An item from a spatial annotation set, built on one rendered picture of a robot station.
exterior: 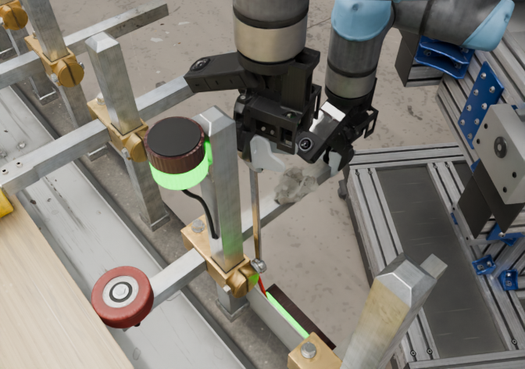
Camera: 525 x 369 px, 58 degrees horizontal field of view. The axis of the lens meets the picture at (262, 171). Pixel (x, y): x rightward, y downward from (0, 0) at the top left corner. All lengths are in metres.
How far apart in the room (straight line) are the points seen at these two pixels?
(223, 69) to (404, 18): 0.31
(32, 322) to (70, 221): 0.46
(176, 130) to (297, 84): 0.13
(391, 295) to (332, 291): 1.30
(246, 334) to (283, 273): 0.86
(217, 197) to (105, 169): 0.58
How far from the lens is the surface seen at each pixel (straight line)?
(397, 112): 2.30
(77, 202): 1.18
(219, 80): 0.56
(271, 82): 0.53
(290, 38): 0.48
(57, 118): 1.27
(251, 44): 0.48
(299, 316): 0.88
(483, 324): 1.53
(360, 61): 0.69
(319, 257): 1.75
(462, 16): 0.74
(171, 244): 0.96
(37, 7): 0.92
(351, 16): 0.66
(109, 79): 0.71
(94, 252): 1.09
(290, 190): 0.81
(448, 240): 1.64
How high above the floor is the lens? 1.51
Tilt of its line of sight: 50 degrees down
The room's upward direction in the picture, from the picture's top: straight up
